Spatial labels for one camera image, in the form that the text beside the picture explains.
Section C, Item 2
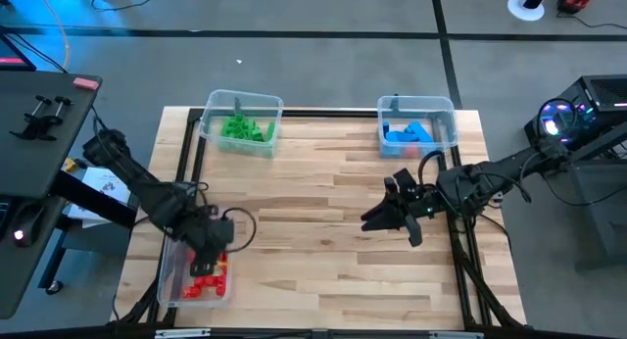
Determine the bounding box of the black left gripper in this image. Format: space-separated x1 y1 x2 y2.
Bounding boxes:
170 206 235 277

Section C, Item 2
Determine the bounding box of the black frame strut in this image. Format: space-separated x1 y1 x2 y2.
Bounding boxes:
115 279 172 325
458 253 523 328

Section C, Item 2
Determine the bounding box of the orange hanging cable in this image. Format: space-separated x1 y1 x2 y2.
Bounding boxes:
32 0 71 72

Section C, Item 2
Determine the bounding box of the clear plastic storage bin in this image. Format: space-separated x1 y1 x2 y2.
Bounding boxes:
156 209 237 310
199 88 285 160
375 94 458 160

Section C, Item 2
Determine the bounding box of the white round floor stand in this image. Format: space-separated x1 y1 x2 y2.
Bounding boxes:
507 0 555 23

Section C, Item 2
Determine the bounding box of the pink eraser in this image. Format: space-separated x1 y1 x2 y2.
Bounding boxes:
72 76 101 91

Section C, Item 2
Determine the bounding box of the long blue toy block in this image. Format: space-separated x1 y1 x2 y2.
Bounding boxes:
404 120 436 145

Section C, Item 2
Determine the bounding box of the black clamp tool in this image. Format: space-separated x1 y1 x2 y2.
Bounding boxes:
9 94 73 143

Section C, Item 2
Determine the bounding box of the dark tablet screen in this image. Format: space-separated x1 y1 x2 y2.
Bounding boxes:
0 32 38 73

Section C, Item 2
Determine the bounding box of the grey metal side table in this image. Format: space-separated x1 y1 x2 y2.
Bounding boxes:
541 125 627 271

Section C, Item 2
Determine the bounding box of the black computer mouse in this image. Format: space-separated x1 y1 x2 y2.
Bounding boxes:
10 204 46 248

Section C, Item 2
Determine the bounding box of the black aluminium table frame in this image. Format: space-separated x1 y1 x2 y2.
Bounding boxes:
176 106 474 330

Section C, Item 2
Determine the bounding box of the black computer tower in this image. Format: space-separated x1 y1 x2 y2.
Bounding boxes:
523 73 627 157

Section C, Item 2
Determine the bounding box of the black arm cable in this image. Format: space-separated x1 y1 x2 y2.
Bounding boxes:
221 207 258 254
417 149 447 188

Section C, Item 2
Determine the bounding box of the silver edge bracket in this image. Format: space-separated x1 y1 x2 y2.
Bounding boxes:
428 330 485 339
154 328 213 339

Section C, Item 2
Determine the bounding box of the white paper sheet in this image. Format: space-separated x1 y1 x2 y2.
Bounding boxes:
65 165 134 231

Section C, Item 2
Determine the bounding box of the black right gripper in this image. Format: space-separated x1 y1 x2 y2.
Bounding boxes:
361 168 445 248

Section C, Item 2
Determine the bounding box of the long green toy block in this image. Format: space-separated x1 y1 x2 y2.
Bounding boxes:
219 118 242 138

